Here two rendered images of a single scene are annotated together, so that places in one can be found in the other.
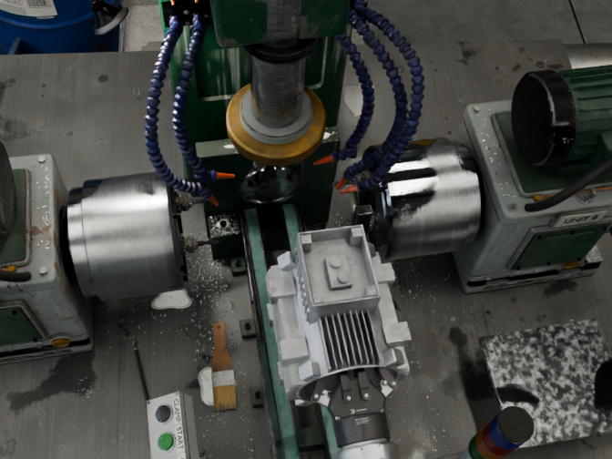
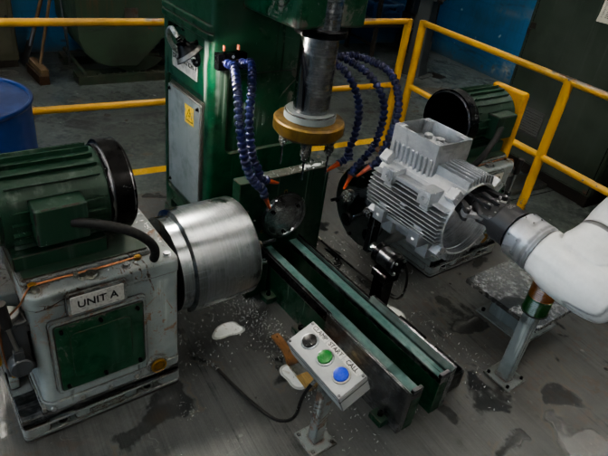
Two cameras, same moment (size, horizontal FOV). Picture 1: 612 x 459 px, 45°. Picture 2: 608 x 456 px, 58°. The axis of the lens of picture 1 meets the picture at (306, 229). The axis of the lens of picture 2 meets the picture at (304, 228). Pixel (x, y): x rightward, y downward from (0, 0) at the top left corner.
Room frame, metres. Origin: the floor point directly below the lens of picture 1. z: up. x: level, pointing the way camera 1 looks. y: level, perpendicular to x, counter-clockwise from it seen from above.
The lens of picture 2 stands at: (-0.38, 0.59, 1.84)
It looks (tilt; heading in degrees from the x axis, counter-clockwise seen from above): 32 degrees down; 336
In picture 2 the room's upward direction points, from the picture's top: 8 degrees clockwise
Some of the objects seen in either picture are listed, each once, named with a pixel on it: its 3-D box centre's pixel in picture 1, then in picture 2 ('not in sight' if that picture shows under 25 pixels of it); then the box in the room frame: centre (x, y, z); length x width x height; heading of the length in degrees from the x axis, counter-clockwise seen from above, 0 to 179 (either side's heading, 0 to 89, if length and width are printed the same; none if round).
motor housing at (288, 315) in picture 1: (334, 324); (432, 196); (0.44, -0.06, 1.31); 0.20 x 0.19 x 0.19; 16
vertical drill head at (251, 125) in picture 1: (277, 79); (314, 79); (0.82, 0.07, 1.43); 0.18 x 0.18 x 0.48
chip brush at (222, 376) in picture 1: (221, 365); (294, 360); (0.52, 0.15, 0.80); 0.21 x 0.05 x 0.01; 13
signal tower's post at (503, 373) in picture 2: (482, 452); (531, 317); (0.34, -0.37, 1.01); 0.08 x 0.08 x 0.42; 16
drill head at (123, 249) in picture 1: (107, 239); (184, 259); (0.68, 0.40, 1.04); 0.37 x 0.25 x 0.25; 106
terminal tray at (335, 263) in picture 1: (335, 275); (429, 147); (0.48, -0.05, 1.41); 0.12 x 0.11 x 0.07; 16
